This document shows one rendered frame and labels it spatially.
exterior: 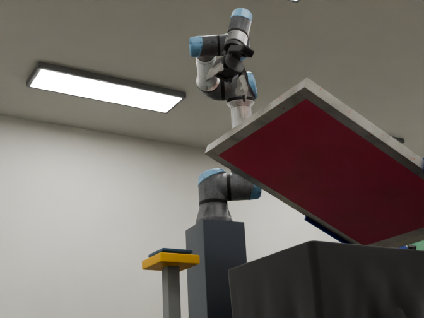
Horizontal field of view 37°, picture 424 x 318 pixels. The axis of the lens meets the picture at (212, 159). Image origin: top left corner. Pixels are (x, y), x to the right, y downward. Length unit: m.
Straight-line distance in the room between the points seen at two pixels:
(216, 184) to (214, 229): 0.20
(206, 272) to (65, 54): 2.87
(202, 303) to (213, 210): 0.37
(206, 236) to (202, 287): 0.19
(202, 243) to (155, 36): 2.49
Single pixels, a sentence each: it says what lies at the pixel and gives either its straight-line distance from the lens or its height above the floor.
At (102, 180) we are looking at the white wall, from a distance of 6.07.
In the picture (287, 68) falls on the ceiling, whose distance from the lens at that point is 5.23.
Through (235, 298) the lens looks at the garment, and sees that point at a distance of 2.10.
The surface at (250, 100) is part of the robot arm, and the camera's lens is 2.66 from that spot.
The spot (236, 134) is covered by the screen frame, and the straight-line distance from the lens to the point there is 2.15.
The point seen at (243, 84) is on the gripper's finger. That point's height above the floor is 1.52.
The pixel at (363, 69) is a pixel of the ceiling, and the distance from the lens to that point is 5.42.
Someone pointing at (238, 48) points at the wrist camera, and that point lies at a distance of 2.11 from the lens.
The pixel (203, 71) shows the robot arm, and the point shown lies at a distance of 2.47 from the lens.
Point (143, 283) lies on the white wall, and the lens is 6.00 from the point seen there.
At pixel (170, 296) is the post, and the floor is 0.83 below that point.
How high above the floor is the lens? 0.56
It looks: 20 degrees up
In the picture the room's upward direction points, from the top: 3 degrees counter-clockwise
